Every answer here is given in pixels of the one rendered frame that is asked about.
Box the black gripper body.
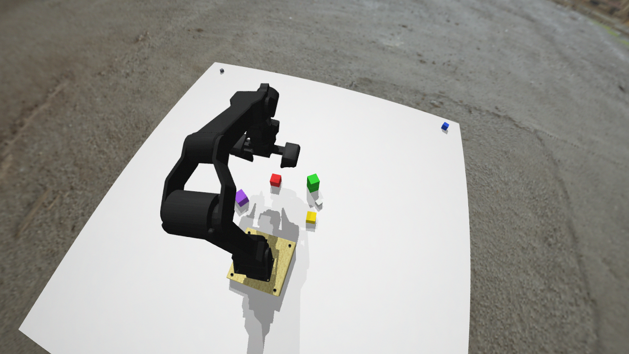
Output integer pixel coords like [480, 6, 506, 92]
[230, 134, 300, 168]

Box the purple cube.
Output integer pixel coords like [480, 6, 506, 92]
[235, 189, 249, 207]

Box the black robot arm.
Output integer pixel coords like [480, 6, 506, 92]
[160, 83, 280, 282]

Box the red block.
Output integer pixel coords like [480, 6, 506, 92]
[270, 174, 282, 187]

